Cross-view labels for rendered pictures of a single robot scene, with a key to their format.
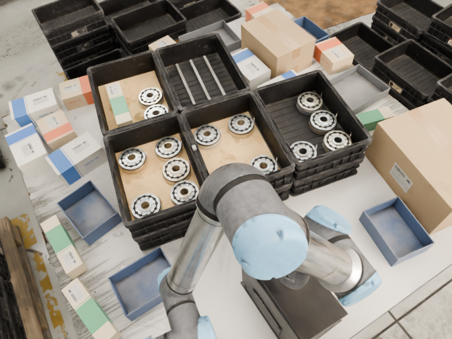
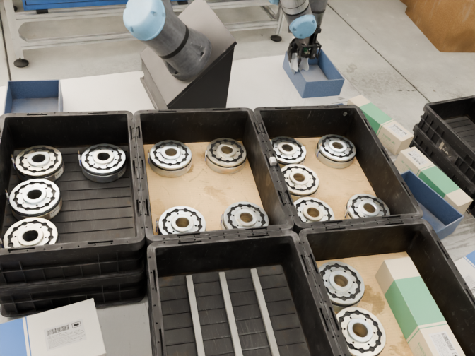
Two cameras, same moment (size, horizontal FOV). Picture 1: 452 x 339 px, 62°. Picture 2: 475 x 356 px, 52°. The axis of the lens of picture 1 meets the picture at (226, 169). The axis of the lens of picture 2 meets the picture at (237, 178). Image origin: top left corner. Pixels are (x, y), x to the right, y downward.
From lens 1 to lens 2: 165 cm
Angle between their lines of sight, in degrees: 79
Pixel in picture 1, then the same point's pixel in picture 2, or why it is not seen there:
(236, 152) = (201, 196)
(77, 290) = (396, 131)
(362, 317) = (119, 77)
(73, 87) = not seen: outside the picture
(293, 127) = (88, 213)
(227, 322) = (245, 100)
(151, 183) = (332, 184)
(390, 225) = not seen: hidden behind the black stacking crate
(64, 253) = (425, 163)
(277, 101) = (88, 270)
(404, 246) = (32, 106)
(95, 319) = (371, 110)
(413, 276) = not seen: hidden behind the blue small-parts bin
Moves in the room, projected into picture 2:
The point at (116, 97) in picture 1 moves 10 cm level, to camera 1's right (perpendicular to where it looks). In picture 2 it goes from (432, 323) to (381, 316)
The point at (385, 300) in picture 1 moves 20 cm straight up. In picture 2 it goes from (89, 80) to (83, 25)
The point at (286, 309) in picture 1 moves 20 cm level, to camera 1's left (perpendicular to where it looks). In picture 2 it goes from (206, 11) to (271, 21)
